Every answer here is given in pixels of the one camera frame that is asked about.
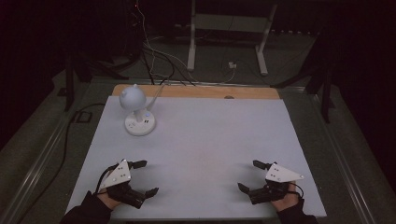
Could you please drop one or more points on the white table mat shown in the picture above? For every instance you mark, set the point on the white table mat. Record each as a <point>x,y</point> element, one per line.
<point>202,149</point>

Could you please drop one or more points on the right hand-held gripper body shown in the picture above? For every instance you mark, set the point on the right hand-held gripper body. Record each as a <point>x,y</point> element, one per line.
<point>278,175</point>

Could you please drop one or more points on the black stand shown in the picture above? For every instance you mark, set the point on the black stand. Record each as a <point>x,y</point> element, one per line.
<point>325,87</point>
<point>70,84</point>

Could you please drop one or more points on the metal floor rail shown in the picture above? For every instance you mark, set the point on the metal floor rail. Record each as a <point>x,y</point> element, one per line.
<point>34,174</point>
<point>342,161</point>

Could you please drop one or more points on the white plug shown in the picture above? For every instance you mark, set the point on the white plug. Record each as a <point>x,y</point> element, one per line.
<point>232,65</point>

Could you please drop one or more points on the person's right hand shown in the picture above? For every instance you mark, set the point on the person's right hand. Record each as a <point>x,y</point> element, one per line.
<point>288,202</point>

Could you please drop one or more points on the white round-head desk lamp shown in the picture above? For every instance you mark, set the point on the white round-head desk lamp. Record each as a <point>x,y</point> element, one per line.
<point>137,121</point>

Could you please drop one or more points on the person's left hand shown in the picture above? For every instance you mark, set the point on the person's left hand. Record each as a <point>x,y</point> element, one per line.
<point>109,201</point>

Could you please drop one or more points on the grey metal stand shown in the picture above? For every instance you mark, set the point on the grey metal stand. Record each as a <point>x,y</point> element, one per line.
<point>229,23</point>

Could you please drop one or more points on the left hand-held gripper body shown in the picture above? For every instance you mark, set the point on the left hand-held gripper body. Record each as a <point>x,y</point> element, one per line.
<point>120,175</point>

